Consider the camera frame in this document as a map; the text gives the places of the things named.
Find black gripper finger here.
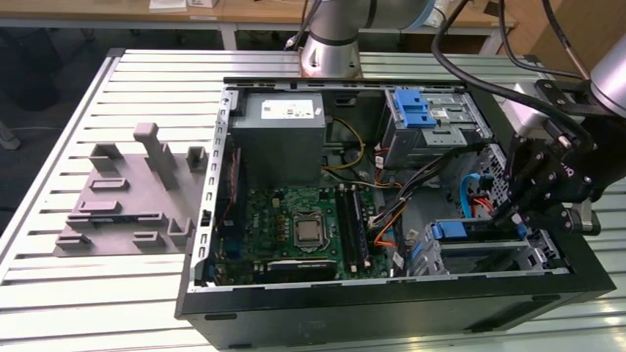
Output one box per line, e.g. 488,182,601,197
512,190,563,228
492,134,558,229

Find hard disk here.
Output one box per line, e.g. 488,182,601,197
412,219,529,273

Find metal disk bay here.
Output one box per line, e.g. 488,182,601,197
408,218,554,276

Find metal drive cage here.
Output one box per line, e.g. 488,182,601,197
380,87,492,169

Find blue drive latch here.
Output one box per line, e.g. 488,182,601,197
394,89,439,128

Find black RAM stick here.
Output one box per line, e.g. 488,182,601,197
350,188,374,268

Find wooden cabinet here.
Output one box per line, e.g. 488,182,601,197
500,0,626,100

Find clear plastic bag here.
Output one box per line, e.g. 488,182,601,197
426,0,455,27

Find silver CPU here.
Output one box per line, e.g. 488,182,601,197
295,221,324,243

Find black PC case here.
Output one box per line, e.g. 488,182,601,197
173,76,617,350

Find grey power supply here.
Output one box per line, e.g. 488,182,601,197
230,91,327,188

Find black graphics card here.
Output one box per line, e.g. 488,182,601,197
254,258,339,283

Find green motherboard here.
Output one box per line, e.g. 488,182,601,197
209,185,392,285

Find wooden desk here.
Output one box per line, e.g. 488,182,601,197
0,0,518,54

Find grey parts rack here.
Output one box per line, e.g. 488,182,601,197
53,122,212,260

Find white box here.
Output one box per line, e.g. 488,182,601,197
148,0,188,14

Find spare RAM stick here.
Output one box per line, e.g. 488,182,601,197
89,216,139,225

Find dark office chair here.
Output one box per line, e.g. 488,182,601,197
0,27,68,111

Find grey metal foot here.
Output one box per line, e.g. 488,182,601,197
0,119,24,151

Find power wire with black plug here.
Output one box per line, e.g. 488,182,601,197
467,172,510,220

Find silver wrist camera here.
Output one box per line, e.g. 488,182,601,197
503,82,557,139

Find blue data wire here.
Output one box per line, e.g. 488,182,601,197
459,172,492,219

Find black cable bundle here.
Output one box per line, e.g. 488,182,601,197
395,141,495,221

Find orange data wire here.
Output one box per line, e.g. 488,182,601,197
374,214,400,247

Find yellow wire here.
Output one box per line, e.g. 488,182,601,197
320,116,367,172

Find thin cable silver plug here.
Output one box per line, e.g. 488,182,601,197
283,0,316,51

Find thin red wire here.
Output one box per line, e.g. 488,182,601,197
218,148,244,225

